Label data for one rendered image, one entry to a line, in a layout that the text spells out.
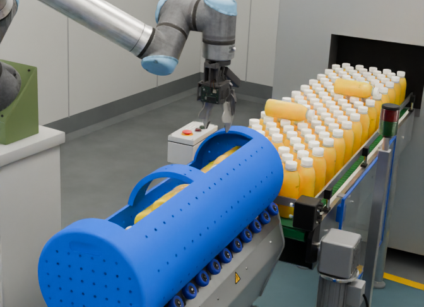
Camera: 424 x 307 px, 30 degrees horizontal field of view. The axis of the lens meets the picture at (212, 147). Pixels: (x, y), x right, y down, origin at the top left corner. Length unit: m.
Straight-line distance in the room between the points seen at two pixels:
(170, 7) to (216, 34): 0.15
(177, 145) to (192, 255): 0.90
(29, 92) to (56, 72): 3.22
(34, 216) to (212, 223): 0.94
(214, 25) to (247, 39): 5.08
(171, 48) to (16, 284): 1.11
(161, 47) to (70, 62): 3.94
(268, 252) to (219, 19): 0.78
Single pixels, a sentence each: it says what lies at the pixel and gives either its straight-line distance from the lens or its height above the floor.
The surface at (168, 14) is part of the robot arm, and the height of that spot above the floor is 1.61.
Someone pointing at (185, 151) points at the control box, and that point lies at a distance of 2.75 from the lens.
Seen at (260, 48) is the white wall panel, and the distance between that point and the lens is 7.17.
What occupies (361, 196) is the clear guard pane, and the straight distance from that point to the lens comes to 3.00.
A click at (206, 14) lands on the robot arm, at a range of 2.14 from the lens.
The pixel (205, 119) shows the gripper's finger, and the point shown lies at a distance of 2.27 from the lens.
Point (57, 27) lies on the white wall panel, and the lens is 5.86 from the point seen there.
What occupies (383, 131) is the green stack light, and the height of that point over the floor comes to 1.17.
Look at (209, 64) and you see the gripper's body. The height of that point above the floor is 1.48.
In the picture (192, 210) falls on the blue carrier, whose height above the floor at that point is 1.19.
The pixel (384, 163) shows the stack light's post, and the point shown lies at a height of 1.06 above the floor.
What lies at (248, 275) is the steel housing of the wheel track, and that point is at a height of 0.86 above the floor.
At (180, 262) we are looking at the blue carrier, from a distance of 1.86.
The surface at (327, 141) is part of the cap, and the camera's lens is 2.86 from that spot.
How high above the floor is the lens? 1.99
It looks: 20 degrees down
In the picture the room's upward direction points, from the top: 3 degrees clockwise
